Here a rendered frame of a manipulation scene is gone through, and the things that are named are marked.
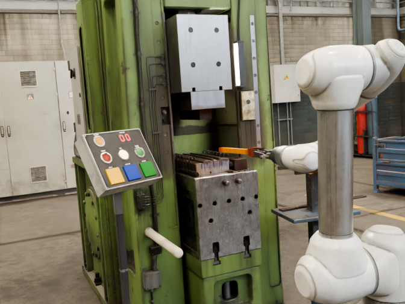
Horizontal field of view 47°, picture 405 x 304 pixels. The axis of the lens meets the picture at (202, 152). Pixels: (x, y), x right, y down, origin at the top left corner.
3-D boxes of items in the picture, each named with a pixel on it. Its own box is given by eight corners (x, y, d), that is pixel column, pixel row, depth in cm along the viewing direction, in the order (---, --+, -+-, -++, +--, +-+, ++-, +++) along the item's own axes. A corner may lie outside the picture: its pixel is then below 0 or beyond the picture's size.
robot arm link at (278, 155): (300, 166, 193) (291, 165, 199) (299, 145, 192) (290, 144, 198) (281, 169, 190) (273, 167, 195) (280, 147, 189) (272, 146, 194)
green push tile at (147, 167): (157, 174, 225) (151, 160, 226) (145, 176, 219) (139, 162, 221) (155, 176, 226) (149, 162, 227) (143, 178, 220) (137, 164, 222)
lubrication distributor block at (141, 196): (150, 213, 253) (147, 188, 251) (138, 215, 250) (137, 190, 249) (147, 212, 256) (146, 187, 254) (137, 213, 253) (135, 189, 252)
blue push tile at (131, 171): (141, 177, 217) (135, 163, 219) (129, 180, 212) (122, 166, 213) (139, 179, 218) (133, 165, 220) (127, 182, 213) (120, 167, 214)
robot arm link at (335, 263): (379, 305, 140) (316, 321, 132) (344, 284, 155) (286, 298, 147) (381, 41, 128) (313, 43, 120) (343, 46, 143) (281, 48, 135)
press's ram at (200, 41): (246, 88, 260) (241, 15, 256) (181, 92, 244) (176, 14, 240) (213, 92, 298) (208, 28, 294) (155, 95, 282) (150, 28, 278)
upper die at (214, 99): (225, 107, 255) (224, 90, 254) (191, 110, 247) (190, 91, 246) (194, 108, 294) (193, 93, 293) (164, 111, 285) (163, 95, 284)
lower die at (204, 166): (229, 171, 259) (228, 156, 258) (196, 176, 251) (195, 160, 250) (198, 164, 297) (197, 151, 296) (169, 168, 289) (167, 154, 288)
